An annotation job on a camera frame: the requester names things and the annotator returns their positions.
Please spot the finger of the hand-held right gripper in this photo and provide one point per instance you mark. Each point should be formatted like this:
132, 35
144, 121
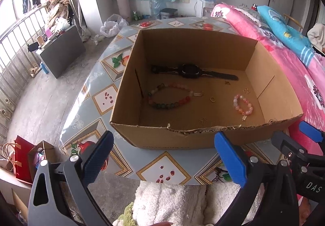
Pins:
289, 146
313, 134

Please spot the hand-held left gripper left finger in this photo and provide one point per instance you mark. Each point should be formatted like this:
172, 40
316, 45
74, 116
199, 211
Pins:
97, 157

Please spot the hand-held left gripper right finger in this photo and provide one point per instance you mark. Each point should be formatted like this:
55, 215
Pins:
229, 158

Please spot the brown cardboard box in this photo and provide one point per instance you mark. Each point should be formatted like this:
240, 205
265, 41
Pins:
193, 137

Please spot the gold charm pendant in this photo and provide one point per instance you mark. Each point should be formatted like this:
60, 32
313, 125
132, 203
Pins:
203, 121

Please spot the small gold earring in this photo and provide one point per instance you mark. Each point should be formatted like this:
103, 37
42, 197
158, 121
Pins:
245, 91

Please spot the gold ribbed clasp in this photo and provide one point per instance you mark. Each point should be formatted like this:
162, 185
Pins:
198, 94

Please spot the digital wrist watch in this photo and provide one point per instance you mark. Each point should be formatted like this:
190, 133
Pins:
189, 71

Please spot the person's left forearm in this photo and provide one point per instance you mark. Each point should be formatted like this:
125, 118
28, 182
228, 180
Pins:
124, 215

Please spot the brown paper bag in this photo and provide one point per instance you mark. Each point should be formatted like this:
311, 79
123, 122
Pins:
49, 152

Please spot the pink floral blanket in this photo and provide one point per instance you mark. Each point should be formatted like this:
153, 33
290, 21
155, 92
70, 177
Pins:
299, 71

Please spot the red gift bag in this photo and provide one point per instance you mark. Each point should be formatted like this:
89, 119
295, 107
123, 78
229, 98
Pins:
24, 160

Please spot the blue cartoon pillow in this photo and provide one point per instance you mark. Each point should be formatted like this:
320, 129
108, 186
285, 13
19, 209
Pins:
287, 32

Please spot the pair of beige shoes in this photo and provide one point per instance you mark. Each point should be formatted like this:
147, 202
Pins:
35, 69

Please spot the grey cabinet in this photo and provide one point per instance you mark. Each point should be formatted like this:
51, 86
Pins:
63, 53

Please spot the wooden chair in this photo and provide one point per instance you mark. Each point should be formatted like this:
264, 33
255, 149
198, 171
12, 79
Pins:
293, 21

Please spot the white plastic bag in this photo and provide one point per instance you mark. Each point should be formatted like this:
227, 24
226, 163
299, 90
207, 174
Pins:
113, 26

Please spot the grey patterned pillow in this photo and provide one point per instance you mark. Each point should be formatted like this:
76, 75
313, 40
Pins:
248, 13

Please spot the metal window railing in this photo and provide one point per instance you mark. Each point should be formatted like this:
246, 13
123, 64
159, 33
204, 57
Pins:
12, 45

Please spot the green drink can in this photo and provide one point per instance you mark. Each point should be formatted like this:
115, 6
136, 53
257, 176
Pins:
135, 15

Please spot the pile of clothes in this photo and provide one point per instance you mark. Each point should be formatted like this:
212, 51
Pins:
59, 12

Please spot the white water dispenser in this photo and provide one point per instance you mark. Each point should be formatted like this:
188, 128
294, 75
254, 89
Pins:
203, 8

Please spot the grey rice cooker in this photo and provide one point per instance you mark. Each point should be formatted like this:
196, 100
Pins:
168, 13

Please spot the clear large water bottle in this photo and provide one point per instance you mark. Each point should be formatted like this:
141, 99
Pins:
156, 7

